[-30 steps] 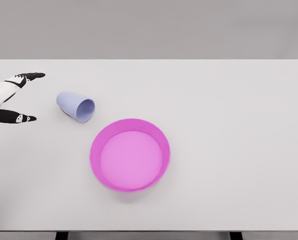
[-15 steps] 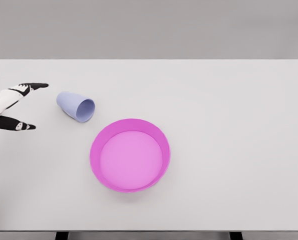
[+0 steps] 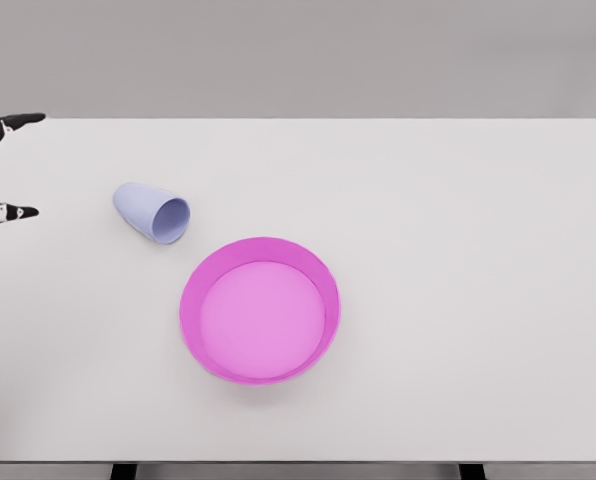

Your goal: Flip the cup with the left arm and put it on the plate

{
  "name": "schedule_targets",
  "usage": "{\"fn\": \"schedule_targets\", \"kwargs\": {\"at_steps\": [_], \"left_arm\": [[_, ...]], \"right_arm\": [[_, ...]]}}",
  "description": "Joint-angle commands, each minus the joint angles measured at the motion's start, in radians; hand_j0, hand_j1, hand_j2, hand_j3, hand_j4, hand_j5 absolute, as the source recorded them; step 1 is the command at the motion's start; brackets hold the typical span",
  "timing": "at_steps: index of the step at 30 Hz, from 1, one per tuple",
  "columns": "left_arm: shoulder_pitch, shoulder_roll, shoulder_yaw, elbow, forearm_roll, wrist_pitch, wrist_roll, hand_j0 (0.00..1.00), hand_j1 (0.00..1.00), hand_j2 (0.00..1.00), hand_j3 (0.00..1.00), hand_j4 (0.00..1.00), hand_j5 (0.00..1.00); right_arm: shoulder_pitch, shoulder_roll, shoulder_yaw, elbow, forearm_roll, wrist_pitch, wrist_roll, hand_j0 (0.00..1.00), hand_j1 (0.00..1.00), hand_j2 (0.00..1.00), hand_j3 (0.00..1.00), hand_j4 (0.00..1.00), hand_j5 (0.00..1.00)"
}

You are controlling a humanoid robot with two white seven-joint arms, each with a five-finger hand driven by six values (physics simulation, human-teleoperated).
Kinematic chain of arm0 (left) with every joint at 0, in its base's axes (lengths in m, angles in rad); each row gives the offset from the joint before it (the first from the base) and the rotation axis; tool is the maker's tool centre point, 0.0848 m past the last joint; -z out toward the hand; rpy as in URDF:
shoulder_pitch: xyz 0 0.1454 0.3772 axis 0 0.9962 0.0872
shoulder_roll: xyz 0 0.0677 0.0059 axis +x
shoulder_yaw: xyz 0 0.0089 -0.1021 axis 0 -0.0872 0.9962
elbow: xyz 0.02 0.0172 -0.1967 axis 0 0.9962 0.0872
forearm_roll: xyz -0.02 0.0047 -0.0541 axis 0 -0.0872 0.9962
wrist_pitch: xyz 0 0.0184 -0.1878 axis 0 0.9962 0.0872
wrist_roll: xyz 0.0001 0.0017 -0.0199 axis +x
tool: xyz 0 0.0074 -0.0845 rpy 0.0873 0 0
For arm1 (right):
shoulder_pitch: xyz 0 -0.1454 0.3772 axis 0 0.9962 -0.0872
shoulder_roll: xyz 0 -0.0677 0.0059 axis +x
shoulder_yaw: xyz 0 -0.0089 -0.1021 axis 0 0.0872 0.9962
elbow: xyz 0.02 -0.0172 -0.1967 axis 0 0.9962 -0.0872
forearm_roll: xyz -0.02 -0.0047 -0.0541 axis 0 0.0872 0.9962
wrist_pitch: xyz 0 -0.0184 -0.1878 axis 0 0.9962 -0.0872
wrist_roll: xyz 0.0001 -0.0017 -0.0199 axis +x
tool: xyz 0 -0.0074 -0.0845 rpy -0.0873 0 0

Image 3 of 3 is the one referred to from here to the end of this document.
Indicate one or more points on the pink round plate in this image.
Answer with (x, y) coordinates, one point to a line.
(260, 312)

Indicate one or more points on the lavender plastic cup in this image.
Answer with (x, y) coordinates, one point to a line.
(143, 212)

